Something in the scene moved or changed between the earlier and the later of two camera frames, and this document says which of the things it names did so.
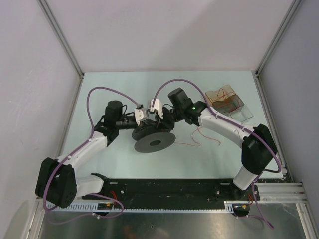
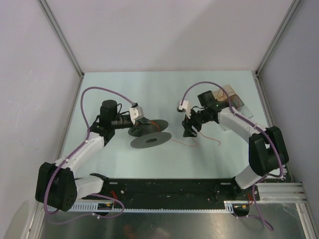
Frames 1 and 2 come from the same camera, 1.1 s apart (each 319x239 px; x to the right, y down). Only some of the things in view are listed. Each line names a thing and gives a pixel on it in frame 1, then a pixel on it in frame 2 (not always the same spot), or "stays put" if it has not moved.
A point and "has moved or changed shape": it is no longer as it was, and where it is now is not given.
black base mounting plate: [176, 190] stays put
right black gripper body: [169, 118] → [197, 118]
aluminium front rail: [281, 192] stays put
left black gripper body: [140, 126] stays put
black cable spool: [150, 139] has moved or changed shape
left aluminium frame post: [57, 29] stays put
